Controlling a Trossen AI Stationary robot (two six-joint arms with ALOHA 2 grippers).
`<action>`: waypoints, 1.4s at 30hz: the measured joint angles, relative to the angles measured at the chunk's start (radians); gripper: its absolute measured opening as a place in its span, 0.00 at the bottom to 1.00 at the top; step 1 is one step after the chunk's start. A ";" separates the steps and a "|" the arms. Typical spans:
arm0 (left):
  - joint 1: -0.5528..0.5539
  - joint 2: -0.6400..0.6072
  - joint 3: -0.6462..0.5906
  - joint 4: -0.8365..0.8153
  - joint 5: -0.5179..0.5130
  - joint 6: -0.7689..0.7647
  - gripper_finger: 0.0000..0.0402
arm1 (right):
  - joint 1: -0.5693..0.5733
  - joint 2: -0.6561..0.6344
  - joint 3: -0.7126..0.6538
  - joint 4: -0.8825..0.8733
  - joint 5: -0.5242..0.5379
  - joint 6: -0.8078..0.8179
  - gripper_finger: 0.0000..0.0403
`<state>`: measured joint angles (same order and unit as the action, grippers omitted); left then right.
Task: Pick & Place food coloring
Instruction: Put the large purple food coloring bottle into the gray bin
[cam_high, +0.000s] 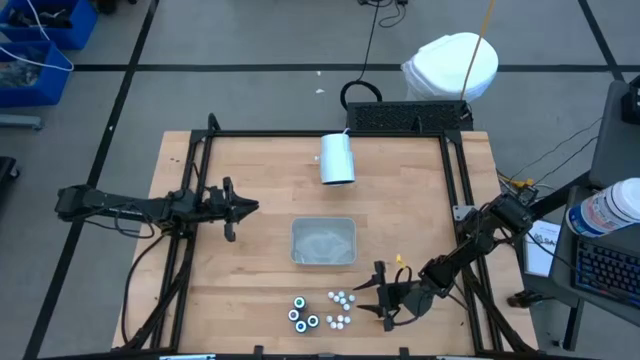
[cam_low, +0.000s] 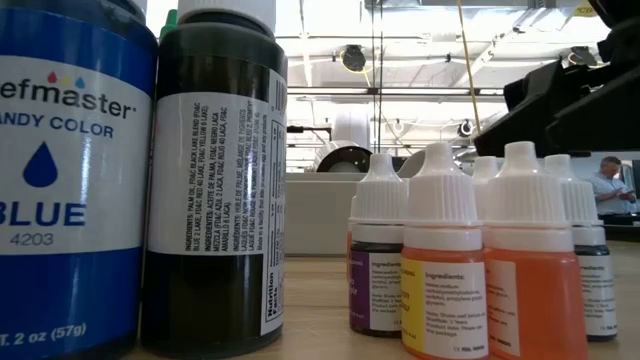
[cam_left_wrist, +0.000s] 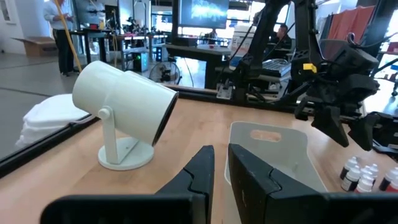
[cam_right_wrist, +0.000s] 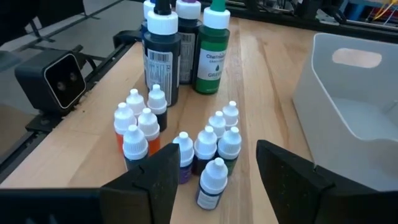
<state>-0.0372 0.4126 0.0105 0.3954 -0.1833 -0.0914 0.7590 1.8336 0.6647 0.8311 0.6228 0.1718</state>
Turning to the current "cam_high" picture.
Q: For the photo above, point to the black aluminium table frame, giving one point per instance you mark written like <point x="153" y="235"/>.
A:
<point x="325" y="133"/>

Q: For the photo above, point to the blue plastic storage bin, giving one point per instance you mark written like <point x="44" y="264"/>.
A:
<point x="47" y="90"/>
<point x="80" y="20"/>

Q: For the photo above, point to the black device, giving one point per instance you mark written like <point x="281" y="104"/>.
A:
<point x="632" y="100"/>

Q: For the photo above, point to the green-tipped food colouring bottle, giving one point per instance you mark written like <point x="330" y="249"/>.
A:
<point x="299" y="302"/>

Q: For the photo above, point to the grey shelf panel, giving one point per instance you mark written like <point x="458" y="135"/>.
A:
<point x="615" y="150"/>

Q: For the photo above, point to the white paper sheet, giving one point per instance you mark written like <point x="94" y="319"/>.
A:
<point x="537" y="255"/>

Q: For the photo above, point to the grey desk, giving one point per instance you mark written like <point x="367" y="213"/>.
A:
<point x="561" y="270"/>

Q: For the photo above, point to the yellow pole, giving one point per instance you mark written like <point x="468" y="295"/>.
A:
<point x="484" y="32"/>

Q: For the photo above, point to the white bagged trash bin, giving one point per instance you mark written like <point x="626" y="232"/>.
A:
<point x="440" y="65"/>

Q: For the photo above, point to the black-tipped food colouring bottle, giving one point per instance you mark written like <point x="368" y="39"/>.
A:
<point x="313" y="321"/>

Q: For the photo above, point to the blue-tipped food colouring bottle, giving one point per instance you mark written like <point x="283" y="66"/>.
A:
<point x="300" y="326"/>

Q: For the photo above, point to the grey metal bar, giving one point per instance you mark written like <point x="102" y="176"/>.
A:
<point x="20" y="122"/>

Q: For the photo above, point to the black desk foot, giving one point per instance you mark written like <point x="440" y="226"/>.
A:
<point x="525" y="299"/>

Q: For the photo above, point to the black perforated metal box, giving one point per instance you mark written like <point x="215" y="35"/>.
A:
<point x="405" y="116"/>

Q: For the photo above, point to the white wipes canister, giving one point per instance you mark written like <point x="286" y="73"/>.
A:
<point x="605" y="207"/>

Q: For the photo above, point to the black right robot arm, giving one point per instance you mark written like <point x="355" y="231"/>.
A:
<point x="475" y="245"/>

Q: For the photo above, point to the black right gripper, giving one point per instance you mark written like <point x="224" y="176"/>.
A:
<point x="400" y="297"/>

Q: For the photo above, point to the black keyboard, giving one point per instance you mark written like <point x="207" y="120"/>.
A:
<point x="610" y="270"/>

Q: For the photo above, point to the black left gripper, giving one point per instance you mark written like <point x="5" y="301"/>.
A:
<point x="217" y="205"/>

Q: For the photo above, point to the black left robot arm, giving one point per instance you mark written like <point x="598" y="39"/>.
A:
<point x="125" y="206"/>

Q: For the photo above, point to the grey plastic tray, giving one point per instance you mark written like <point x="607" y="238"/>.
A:
<point x="324" y="240"/>

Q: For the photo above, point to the purple-tipped food colouring bottle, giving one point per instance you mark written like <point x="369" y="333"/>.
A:
<point x="293" y="315"/>

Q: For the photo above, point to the black object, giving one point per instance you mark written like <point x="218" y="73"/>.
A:
<point x="6" y="172"/>

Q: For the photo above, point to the white cylindrical cup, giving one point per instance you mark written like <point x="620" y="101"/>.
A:
<point x="336" y="160"/>

